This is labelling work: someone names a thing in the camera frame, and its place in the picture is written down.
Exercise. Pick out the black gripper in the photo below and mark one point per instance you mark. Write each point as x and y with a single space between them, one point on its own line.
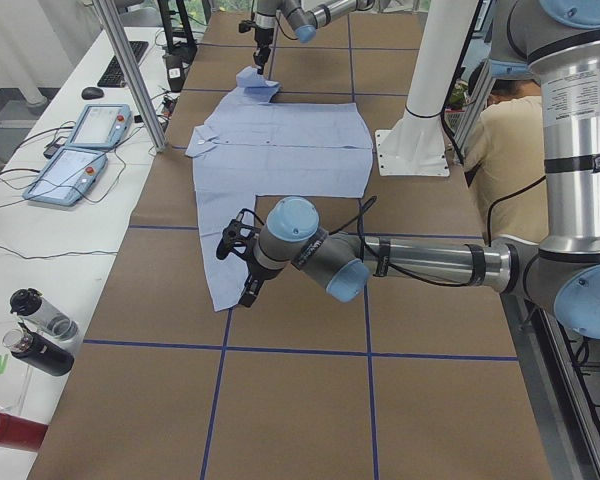
262 37
258 276

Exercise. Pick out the blue striped button shirt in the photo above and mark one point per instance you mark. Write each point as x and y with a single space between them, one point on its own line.
251 146

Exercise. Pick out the upper blue teach pendant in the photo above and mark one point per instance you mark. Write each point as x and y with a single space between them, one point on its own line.
100 126

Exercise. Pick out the blue teach pendant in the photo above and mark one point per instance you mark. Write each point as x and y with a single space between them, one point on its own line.
67 177
100 126

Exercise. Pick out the black computer mouse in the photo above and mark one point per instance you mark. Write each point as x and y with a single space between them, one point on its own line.
92 93

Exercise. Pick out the lower blue teach pendant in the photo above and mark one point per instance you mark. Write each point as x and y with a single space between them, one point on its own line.
67 177

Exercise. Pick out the clear plastic water bottle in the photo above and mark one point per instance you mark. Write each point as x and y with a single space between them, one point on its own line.
30 305

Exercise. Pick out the black insulated bottle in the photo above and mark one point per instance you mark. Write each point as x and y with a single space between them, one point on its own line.
38 352

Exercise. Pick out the person in beige shirt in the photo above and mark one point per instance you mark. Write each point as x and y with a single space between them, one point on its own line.
504 160

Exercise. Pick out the red cylinder bottle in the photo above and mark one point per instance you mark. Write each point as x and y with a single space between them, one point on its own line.
20 433

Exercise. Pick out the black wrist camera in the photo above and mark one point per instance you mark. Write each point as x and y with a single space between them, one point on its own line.
238 238

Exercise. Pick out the grey aluminium frame post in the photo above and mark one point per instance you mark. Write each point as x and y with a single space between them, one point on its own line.
110 21

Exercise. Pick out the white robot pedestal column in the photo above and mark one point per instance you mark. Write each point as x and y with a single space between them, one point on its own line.
415 146

